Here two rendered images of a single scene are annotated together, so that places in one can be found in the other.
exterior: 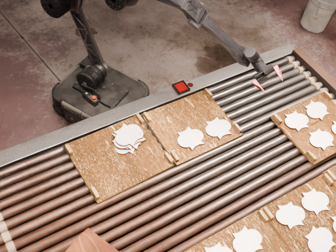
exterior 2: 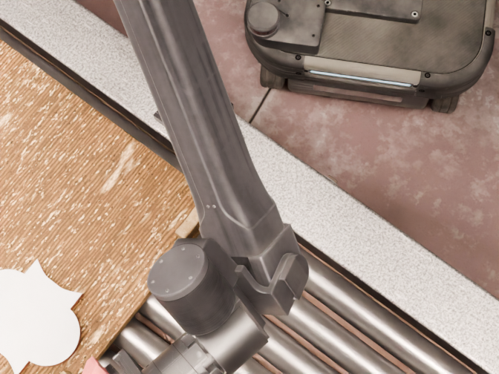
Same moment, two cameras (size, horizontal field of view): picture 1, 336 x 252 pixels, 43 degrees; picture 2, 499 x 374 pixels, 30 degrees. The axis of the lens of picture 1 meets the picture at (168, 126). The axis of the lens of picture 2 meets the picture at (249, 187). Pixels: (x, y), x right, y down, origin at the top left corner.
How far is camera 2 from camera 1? 1.84 m
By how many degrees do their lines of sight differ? 40
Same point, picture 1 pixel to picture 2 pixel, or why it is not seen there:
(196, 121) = (31, 226)
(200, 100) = (151, 205)
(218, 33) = (142, 55)
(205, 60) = not seen: outside the picture
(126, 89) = (428, 12)
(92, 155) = not seen: outside the picture
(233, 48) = (194, 185)
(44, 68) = not seen: outside the picture
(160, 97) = (111, 62)
